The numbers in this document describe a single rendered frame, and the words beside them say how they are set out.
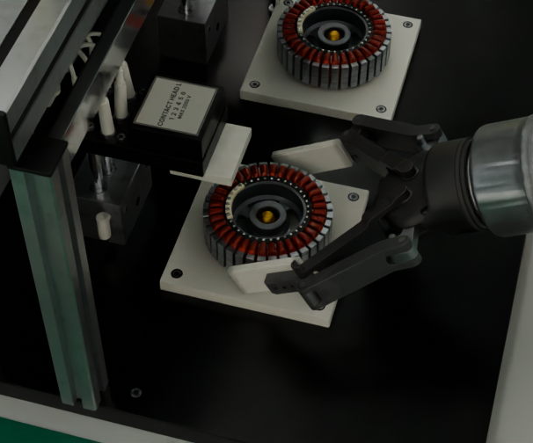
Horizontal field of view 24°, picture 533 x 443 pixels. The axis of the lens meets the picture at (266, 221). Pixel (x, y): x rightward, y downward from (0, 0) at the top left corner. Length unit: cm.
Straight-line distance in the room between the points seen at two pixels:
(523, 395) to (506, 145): 23
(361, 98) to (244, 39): 15
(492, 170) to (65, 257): 32
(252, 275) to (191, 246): 8
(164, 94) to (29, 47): 26
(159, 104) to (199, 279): 16
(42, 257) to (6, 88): 16
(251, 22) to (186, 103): 31
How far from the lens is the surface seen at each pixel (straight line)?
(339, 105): 124
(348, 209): 115
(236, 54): 130
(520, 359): 111
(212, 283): 109
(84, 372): 100
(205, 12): 127
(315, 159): 114
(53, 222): 86
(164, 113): 103
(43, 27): 82
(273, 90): 125
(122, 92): 104
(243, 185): 111
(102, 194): 111
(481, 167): 97
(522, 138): 97
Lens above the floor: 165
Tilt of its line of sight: 50 degrees down
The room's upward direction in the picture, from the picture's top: straight up
